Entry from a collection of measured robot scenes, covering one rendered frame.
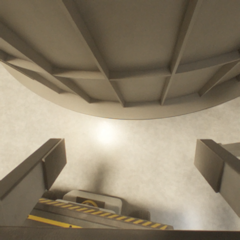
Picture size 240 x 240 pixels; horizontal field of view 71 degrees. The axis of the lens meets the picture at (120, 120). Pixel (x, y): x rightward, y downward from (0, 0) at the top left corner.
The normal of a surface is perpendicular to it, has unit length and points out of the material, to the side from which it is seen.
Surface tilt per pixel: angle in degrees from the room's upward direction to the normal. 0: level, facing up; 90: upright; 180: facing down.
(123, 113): 0
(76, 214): 0
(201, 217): 0
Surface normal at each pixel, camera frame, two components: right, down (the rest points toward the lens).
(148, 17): 0.03, 0.99
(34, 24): -0.18, 0.98
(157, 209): -0.16, -0.15
